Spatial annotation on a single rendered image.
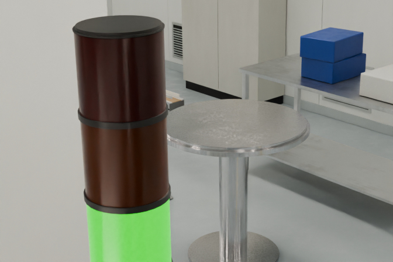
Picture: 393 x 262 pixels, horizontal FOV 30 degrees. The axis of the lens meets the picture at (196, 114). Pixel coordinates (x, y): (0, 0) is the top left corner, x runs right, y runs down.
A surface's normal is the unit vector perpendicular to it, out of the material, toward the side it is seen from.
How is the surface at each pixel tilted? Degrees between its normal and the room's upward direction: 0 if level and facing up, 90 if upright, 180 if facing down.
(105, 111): 90
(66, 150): 90
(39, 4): 90
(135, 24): 0
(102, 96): 90
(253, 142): 0
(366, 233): 0
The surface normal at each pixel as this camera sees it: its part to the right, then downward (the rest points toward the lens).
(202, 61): -0.76, 0.22
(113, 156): -0.15, 0.32
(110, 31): -0.02, -0.95
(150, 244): 0.59, 0.25
